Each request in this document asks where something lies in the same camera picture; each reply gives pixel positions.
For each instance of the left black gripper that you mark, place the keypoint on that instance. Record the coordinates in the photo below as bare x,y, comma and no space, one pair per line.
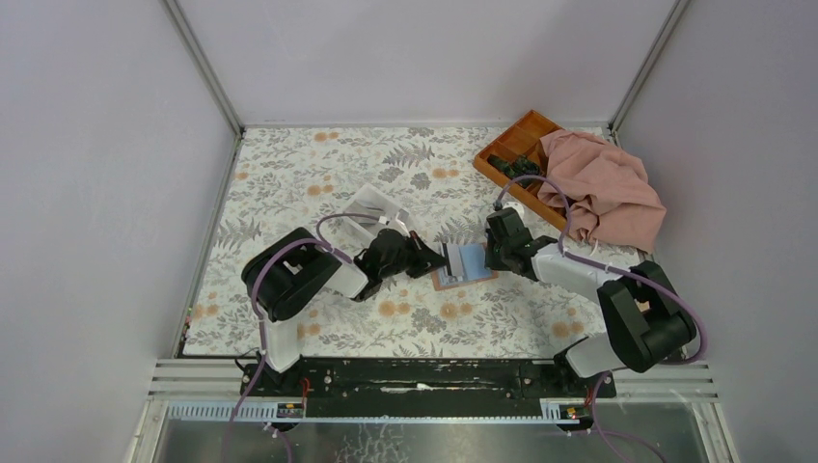
424,258

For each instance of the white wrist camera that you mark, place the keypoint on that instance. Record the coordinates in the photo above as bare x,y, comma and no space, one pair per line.
518,207
396,221

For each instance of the white plastic card box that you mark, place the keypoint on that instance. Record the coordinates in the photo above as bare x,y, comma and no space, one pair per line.
358,225

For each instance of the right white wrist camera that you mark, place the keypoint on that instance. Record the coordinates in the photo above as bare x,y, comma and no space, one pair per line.
518,207

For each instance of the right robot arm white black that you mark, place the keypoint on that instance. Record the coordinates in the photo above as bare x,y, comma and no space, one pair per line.
644,320

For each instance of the pink cloth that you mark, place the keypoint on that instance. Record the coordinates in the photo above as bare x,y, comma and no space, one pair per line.
604,189

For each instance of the dark green items in tray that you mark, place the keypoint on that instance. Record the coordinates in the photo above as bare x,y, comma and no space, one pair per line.
506,170

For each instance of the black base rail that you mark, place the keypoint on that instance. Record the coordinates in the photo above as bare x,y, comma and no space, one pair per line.
411,388

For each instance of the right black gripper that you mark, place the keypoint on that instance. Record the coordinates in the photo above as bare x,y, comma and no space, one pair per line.
490,261

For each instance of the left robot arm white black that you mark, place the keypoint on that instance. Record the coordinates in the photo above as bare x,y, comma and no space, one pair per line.
283,280

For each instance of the silver cards in box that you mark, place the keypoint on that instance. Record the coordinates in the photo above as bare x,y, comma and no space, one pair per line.
373,209

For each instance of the orange wooden tray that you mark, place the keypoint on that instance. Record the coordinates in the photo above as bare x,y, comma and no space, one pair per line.
522,140

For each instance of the tan leather card holder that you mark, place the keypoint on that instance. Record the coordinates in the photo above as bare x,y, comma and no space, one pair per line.
473,257

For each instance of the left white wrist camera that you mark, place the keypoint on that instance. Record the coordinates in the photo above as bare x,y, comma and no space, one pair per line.
396,221

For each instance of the floral table mat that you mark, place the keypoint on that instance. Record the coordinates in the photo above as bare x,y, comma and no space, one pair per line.
285,178

